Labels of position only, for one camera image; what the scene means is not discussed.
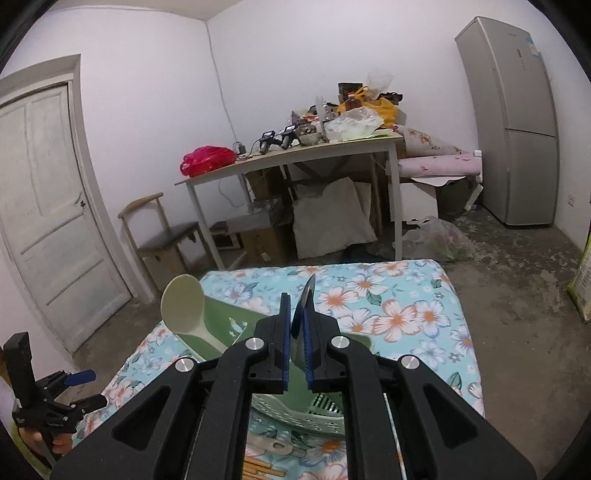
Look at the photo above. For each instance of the grey refrigerator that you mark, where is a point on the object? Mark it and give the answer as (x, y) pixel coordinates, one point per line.
(512, 138)

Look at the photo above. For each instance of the person's left hand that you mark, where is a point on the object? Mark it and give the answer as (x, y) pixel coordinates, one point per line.
(62, 445)

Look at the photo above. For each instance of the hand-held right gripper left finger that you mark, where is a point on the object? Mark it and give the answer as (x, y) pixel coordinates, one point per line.
(286, 350)

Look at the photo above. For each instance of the green white sack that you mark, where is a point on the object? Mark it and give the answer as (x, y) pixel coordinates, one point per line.
(582, 286)

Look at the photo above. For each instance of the black handheld device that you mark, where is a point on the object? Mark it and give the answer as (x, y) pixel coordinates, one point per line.
(288, 136)
(268, 141)

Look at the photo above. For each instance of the plastic wrapped box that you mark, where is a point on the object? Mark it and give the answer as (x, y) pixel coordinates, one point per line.
(254, 217)

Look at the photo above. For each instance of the yellow plastic bag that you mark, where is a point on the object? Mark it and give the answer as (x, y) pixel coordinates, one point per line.
(388, 110)

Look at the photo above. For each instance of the green plastic utensil holder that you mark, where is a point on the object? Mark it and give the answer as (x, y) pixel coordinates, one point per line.
(231, 323)

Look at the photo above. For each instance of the floral rolled quilt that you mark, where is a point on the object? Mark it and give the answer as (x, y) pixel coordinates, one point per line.
(429, 141)

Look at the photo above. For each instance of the translucent white plastic bag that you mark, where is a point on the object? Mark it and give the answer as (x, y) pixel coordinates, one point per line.
(353, 124)

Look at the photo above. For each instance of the white board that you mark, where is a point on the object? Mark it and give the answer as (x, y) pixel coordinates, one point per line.
(415, 201)

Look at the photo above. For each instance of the white table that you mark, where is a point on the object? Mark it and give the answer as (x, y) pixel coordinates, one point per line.
(295, 154)

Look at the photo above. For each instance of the clear plastic bag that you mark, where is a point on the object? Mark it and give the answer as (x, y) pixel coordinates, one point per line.
(438, 237)

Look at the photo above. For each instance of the cardboard box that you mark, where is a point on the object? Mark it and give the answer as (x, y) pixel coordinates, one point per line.
(268, 242)
(265, 184)

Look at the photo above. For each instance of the wooden chopstick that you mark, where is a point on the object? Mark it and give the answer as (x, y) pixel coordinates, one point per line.
(256, 462)
(263, 473)

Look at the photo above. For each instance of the metal bowl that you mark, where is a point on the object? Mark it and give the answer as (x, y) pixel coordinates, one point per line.
(309, 137)

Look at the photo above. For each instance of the floral tablecloth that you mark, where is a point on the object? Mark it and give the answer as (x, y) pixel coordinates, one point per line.
(406, 318)

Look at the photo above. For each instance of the wooden chair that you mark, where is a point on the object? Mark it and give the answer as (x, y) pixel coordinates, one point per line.
(166, 235)

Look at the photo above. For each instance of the black kitchen knife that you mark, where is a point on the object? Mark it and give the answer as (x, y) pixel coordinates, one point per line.
(301, 323)

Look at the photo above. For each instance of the pink rolled mat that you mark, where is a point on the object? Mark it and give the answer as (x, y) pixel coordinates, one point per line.
(438, 165)

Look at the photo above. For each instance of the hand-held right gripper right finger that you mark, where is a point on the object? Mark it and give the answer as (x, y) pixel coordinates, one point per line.
(310, 369)

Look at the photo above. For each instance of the white door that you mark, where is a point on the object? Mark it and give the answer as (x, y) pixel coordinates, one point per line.
(46, 207)

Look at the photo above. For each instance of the red plastic bag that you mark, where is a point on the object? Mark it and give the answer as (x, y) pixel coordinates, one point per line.
(207, 159)

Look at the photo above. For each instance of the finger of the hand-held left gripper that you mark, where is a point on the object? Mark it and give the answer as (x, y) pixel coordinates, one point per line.
(81, 377)
(92, 401)

